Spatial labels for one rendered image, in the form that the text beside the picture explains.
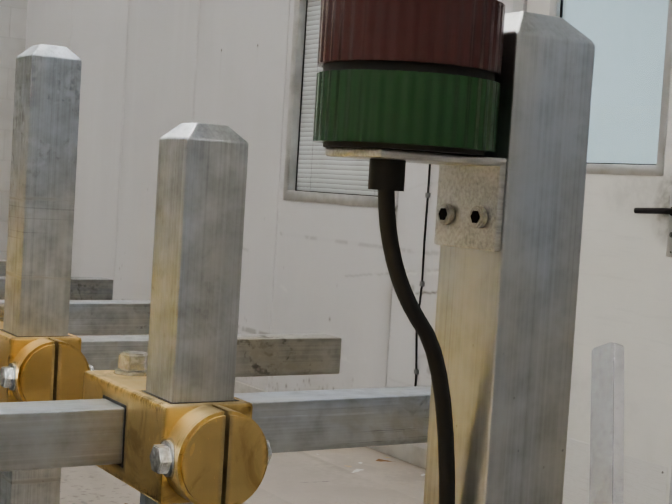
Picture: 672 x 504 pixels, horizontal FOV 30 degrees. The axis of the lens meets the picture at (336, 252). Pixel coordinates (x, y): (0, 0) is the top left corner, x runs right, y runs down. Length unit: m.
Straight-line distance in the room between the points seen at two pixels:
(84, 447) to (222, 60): 5.98
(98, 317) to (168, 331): 0.56
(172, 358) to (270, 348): 0.36
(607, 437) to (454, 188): 0.14
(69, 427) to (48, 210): 0.24
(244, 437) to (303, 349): 0.39
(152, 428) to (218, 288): 0.08
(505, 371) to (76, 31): 8.29
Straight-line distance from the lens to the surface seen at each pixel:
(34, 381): 0.85
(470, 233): 0.43
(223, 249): 0.64
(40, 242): 0.87
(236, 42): 6.49
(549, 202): 0.43
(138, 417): 0.66
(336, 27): 0.40
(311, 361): 1.02
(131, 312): 1.22
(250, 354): 0.99
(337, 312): 5.50
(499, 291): 0.42
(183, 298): 0.63
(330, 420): 0.74
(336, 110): 0.39
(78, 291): 1.46
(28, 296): 0.87
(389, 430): 0.76
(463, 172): 0.43
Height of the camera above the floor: 1.08
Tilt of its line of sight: 3 degrees down
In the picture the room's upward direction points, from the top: 4 degrees clockwise
